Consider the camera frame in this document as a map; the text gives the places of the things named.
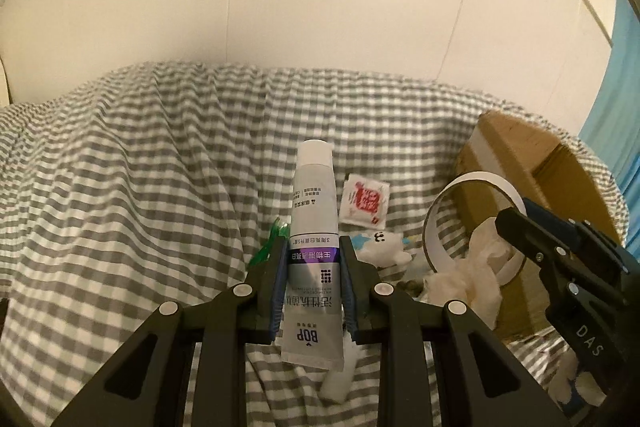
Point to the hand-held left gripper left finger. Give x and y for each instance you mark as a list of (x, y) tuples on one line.
[(277, 287)]

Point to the crumpled white tissue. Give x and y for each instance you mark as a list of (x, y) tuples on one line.
[(465, 287)]

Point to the brown cardboard box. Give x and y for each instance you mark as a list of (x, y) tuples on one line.
[(550, 167)]

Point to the white tape roll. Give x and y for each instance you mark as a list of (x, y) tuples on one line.
[(434, 252)]

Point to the green plastic item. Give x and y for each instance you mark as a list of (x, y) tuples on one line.
[(272, 241)]

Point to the grey white toothpaste tube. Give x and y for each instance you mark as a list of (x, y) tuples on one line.
[(312, 207)]

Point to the teal curtain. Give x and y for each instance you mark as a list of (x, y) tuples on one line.
[(625, 107)]

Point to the white plush toy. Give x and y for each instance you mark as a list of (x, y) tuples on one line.
[(380, 247)]

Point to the red white sachet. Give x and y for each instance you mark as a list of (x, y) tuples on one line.
[(362, 199)]

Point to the grey white checked blanket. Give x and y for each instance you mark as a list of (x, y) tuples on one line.
[(150, 157)]

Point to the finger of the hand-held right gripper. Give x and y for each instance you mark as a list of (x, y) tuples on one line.
[(530, 239), (595, 244)]

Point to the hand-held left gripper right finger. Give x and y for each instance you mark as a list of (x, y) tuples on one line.
[(350, 292)]

